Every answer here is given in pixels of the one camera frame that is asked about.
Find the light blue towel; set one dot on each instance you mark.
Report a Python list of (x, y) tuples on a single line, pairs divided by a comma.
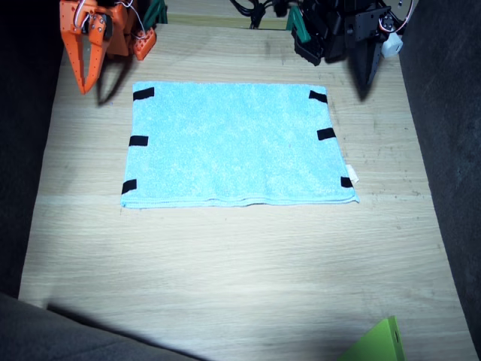
[(233, 143)]

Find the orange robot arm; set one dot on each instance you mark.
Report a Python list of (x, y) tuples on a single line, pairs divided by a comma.
[(122, 26)]

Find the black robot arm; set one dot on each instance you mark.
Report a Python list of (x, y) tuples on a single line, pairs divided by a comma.
[(323, 30)]

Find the white power adapter cube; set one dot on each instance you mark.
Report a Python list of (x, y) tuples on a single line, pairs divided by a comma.
[(392, 45)]

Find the green table clamp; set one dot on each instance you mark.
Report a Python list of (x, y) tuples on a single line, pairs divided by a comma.
[(298, 24), (158, 13)]

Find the grey foam panel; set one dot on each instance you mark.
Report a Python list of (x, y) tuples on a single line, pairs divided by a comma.
[(22, 150), (451, 150)]

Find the green plastic wedge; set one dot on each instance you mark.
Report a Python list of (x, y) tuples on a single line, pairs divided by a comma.
[(379, 342)]

